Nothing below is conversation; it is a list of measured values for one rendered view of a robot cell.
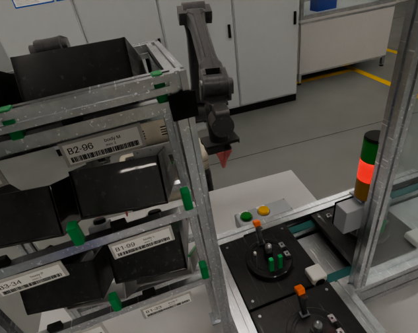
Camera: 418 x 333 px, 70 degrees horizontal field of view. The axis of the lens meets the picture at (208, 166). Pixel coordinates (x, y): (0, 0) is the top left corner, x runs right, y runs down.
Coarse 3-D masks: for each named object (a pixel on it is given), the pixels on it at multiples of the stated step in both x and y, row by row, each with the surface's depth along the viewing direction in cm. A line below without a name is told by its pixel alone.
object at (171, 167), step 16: (96, 160) 54; (128, 160) 43; (144, 160) 43; (160, 160) 45; (80, 176) 43; (96, 176) 43; (112, 176) 43; (128, 176) 43; (144, 176) 43; (160, 176) 43; (80, 192) 43; (96, 192) 43; (112, 192) 43; (128, 192) 43; (144, 192) 44; (160, 192) 44; (80, 208) 43; (96, 208) 43; (112, 208) 44; (128, 208) 44
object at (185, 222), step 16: (176, 224) 77; (176, 240) 52; (112, 256) 52; (128, 256) 52; (144, 256) 52; (160, 256) 52; (176, 256) 53; (128, 272) 52; (144, 272) 53; (160, 272) 53
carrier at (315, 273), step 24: (240, 240) 99; (264, 240) 95; (288, 240) 97; (240, 264) 92; (264, 264) 88; (288, 264) 87; (312, 264) 88; (240, 288) 85; (264, 288) 84; (288, 288) 83
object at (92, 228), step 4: (96, 220) 72; (100, 220) 72; (104, 220) 73; (108, 220) 74; (92, 224) 73; (96, 224) 72; (100, 224) 72; (104, 224) 71; (108, 224) 73; (88, 228) 71; (92, 228) 71; (96, 228) 71; (100, 228) 71; (104, 228) 71; (108, 228) 72; (92, 232) 71; (96, 232) 71; (92, 248) 71; (96, 248) 69
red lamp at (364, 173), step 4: (360, 160) 63; (360, 164) 63; (364, 164) 62; (368, 164) 61; (360, 168) 64; (364, 168) 63; (368, 168) 62; (372, 168) 61; (360, 172) 64; (364, 172) 63; (368, 172) 62; (360, 176) 64; (364, 176) 63; (368, 176) 63; (364, 180) 64; (368, 180) 63
